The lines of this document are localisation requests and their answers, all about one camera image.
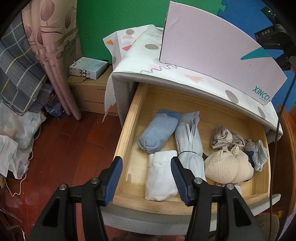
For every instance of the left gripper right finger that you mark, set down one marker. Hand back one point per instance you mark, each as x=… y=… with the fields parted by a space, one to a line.
x=198 y=194

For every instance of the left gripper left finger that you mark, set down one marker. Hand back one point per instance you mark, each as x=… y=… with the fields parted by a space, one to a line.
x=96 y=193

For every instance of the white underwear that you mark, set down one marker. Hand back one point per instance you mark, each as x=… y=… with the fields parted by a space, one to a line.
x=160 y=183

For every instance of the light blue garment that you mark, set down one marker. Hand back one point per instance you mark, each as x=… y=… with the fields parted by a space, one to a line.
x=189 y=145

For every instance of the wooden top drawer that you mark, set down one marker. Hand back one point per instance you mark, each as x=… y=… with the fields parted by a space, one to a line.
x=129 y=209

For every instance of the navy lace underwear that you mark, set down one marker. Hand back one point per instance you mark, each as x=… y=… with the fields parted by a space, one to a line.
x=250 y=155

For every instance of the pale blue underwear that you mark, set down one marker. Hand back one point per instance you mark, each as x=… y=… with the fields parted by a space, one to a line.
x=260 y=153

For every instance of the blue floral trim underwear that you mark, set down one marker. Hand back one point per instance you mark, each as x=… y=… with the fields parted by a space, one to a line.
x=236 y=185

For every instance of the grey beige rolled underwear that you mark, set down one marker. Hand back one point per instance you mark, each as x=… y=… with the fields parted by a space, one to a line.
x=223 y=137

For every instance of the beige lace bra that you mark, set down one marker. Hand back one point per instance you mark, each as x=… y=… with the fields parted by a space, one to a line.
x=226 y=166

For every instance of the pink XINCCI shoe box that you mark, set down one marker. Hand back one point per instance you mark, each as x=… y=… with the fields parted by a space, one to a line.
x=203 y=42

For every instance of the blue packet on floor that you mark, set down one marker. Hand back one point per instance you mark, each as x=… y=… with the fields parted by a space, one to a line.
x=54 y=107

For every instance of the brown cardboard box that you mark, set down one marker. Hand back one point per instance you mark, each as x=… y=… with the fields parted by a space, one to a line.
x=89 y=94

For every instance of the white teal mask box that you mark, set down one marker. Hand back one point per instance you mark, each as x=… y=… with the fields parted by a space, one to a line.
x=88 y=67

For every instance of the grey plaid blanket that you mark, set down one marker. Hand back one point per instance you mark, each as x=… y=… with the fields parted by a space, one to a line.
x=24 y=84

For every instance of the white patterned cover cloth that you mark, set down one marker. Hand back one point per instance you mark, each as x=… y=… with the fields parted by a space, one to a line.
x=135 y=58

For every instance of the pink floral curtain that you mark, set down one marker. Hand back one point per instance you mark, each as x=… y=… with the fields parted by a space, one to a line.
x=52 y=32

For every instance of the orange wooden bed frame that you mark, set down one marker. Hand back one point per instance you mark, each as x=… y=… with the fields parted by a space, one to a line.
x=283 y=158

